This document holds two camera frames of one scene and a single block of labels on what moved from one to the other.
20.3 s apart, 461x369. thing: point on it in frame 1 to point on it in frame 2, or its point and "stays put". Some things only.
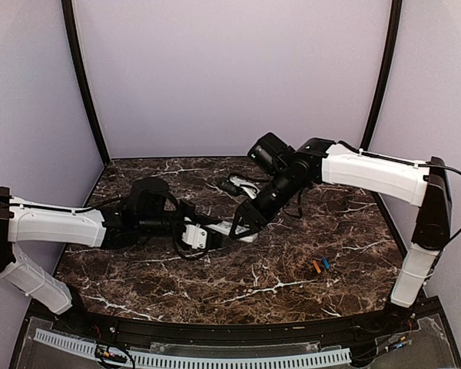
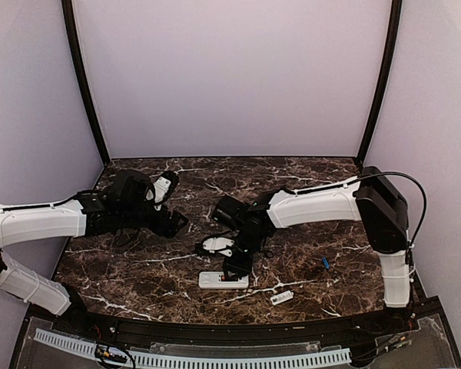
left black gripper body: [190, 208] to [157, 226]
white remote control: [225, 227] to [212, 280]
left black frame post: [68, 11] stays put
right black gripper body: [263, 217] to [245, 263]
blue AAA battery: [326, 262] stays put
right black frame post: [385, 74] stays put
